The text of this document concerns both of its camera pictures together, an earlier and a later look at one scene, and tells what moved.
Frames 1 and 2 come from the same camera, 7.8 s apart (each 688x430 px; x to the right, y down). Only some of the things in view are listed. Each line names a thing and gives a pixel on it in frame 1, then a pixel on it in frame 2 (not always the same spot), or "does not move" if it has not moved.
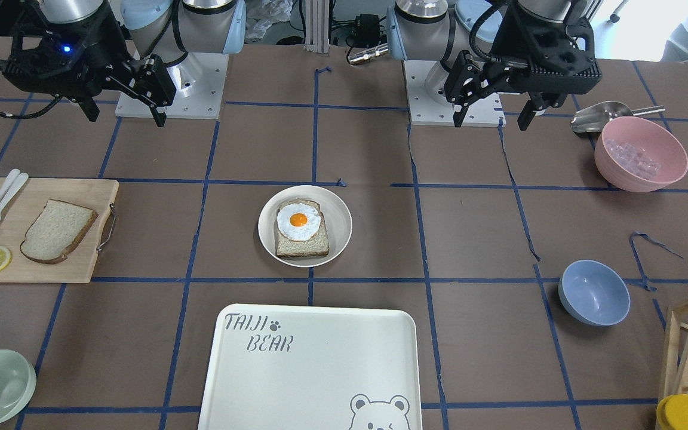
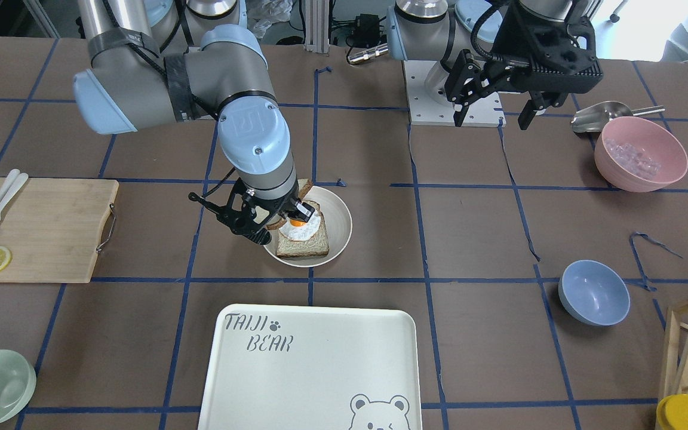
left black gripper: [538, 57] does not move
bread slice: [54, 230] to [305, 187]
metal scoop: [594, 118] does not move
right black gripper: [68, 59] to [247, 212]
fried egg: [298, 221] does not move
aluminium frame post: [317, 25] does not move
